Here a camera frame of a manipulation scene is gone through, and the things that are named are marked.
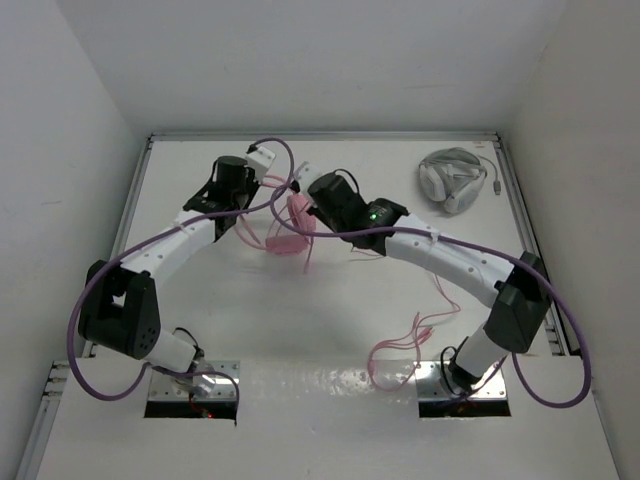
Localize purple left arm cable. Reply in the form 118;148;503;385
69;136;295;417

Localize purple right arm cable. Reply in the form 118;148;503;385
269;184;594;407

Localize pink headphone cable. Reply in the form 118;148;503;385
304;239;464;394

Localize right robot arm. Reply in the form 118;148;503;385
294;167;550;393

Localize white front board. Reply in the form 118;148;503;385
38;360;617;479

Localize metal base plate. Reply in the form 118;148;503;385
147;361;240;402
414;360;508;402

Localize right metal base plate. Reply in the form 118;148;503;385
414;360;508;402

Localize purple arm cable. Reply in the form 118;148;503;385
269;184;594;407
69;136;295;417

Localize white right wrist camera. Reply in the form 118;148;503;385
294;162;323;193

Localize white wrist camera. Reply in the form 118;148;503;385
244;146;276;183
294;162;323;193

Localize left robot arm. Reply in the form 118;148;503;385
78;148;275;373

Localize pink headphones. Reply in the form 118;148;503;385
234;174;319;257

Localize white grey headphones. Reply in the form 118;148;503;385
418;147;488;215

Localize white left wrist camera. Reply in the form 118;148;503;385
244;146;276;183

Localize aluminium table frame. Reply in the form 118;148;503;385
29;133;539;479

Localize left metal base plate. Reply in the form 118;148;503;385
147;361;240;402

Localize grey usb cable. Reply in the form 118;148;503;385
477;153;503;196

